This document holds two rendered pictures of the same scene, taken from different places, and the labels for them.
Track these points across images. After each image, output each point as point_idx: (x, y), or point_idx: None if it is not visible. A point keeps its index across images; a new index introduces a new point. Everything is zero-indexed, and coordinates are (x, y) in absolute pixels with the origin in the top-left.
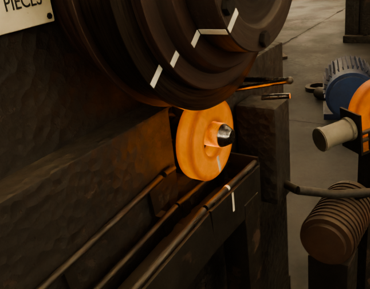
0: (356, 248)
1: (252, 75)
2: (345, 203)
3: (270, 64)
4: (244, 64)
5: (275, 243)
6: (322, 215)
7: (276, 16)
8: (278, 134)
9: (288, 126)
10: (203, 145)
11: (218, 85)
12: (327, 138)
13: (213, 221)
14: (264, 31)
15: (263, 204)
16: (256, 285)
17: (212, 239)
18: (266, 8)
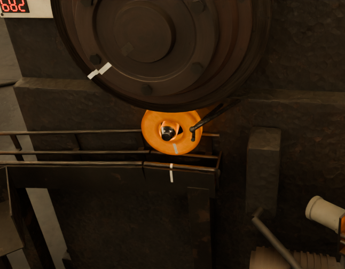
0: None
1: (294, 115)
2: (287, 266)
3: (337, 118)
4: (184, 99)
5: None
6: (260, 252)
7: (171, 80)
8: (250, 168)
9: (272, 171)
10: (155, 129)
11: (146, 100)
12: (307, 209)
13: (145, 173)
14: (146, 85)
15: (291, 219)
16: (199, 242)
17: (143, 182)
18: (164, 70)
